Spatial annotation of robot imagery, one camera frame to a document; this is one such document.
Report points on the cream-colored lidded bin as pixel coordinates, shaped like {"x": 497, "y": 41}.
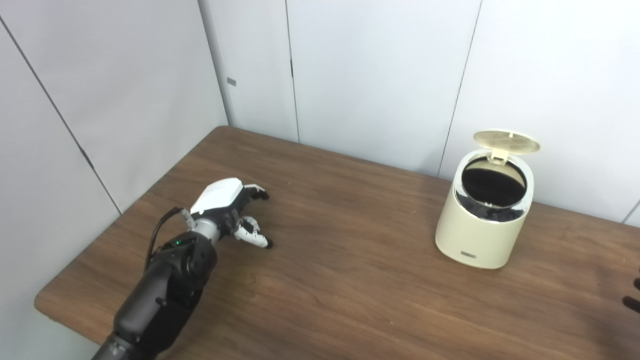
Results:
{"x": 475, "y": 230}

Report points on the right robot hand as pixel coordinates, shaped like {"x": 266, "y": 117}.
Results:
{"x": 632, "y": 303}

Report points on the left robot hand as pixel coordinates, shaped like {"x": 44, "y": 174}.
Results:
{"x": 217, "y": 197}

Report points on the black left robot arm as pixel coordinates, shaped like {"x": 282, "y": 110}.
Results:
{"x": 165, "y": 290}

